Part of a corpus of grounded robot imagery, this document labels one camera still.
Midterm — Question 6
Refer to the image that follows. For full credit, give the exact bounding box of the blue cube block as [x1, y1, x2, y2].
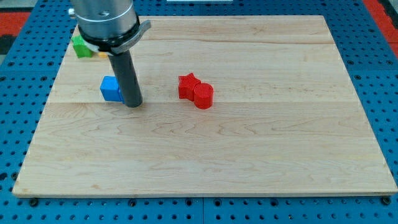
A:
[100, 76, 124, 103]

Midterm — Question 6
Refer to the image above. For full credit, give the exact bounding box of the red star block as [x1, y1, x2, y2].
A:
[178, 73, 201, 101]

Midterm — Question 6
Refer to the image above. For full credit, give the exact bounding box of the green block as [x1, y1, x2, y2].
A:
[71, 35, 93, 58]

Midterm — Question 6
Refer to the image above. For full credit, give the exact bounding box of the red cylinder block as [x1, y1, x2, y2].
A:
[193, 83, 214, 110]

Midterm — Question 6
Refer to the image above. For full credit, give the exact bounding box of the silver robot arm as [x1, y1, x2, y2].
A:
[68, 0, 151, 56]

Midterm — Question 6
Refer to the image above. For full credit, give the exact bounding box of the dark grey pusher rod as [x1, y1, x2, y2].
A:
[109, 51, 142, 108]

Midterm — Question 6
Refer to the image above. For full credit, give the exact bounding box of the yellow block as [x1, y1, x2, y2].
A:
[98, 52, 108, 58]

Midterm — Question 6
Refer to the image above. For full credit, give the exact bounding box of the wooden board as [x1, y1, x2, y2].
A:
[12, 16, 397, 198]

